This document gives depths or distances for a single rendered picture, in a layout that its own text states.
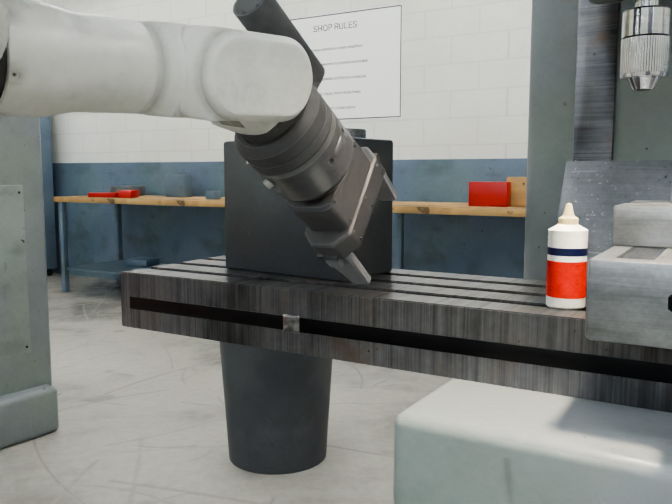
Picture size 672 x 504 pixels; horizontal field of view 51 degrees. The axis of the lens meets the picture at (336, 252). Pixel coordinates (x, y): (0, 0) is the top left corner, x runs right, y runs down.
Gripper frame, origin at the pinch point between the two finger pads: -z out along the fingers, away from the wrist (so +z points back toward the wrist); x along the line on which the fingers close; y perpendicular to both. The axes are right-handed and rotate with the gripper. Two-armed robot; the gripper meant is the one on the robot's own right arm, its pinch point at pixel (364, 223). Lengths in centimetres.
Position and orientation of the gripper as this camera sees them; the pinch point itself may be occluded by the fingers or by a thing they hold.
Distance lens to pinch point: 74.8
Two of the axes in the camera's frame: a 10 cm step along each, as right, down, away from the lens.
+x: 3.0, -8.7, 4.0
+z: -4.7, -5.0, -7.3
